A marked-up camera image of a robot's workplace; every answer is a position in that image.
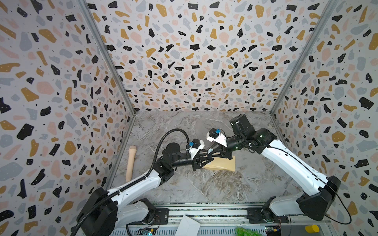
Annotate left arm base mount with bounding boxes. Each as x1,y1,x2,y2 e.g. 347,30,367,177
141,208,169,225

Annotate green plastic object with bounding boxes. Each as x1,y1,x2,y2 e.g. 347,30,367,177
235,227,262,236

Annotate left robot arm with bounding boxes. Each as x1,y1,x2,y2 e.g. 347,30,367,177
71,142,214,236

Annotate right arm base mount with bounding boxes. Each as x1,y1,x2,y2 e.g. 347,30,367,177
247,207,289,224

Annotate wooden roller pin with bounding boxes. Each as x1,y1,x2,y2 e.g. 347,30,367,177
126,145,137,182

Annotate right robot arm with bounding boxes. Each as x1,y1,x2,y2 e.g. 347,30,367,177
206,114,341,223

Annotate left aluminium corner post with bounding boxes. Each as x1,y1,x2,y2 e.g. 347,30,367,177
77,0,135,117

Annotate white paper sheet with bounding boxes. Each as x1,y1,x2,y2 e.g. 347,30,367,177
175,215,200,236

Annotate small circuit board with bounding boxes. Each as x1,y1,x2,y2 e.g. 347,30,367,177
136,227,157,236

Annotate right circuit board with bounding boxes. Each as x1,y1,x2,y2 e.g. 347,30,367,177
264,226,281,236

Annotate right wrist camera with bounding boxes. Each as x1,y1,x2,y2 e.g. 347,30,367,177
206,128,227,147

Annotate aluminium corner post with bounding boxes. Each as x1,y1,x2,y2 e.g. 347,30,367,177
77,0,135,117
270,0,338,117

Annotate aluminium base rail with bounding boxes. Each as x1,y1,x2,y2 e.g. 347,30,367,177
111,203,336,236

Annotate black corrugated cable conduit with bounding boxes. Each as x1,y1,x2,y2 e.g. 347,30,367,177
70,128,190,236

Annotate right aluminium corner post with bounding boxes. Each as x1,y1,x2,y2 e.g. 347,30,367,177
270,0,338,117

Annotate yellow round object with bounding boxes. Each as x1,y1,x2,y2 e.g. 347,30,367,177
305,225,320,234

